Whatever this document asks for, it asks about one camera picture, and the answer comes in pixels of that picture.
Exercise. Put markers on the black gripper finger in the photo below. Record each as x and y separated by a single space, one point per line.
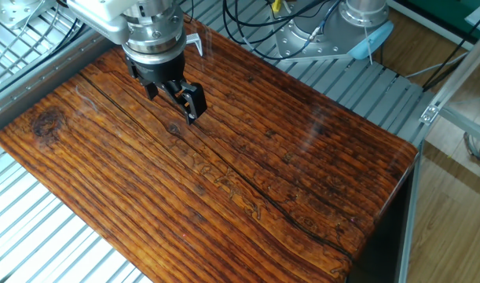
151 91
194 102

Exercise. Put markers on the silver perforated mounting plate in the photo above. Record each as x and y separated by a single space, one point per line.
12 12

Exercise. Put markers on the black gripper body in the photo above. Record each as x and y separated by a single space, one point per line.
161 70

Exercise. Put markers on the yellow connector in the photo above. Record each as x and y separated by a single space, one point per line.
276 4

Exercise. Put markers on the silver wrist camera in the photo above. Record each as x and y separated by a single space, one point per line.
106 29

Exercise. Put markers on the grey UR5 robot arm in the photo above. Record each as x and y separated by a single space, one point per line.
357 12

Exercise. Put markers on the green board with white frame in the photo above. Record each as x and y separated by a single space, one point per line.
440 9

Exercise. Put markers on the white plastic wrist mount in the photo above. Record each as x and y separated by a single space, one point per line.
98 6

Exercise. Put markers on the grey table frame leg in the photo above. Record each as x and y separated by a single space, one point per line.
409 236

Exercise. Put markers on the grey aluminium side rail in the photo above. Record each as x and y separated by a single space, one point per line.
35 84

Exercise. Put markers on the wood grain print mat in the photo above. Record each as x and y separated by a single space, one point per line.
263 177

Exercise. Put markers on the silver corner bracket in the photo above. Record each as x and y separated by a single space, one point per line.
429 114

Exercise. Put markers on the aluminium frame beam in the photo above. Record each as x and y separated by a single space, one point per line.
467 126

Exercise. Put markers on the aluminium frame post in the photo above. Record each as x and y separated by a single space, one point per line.
459 67

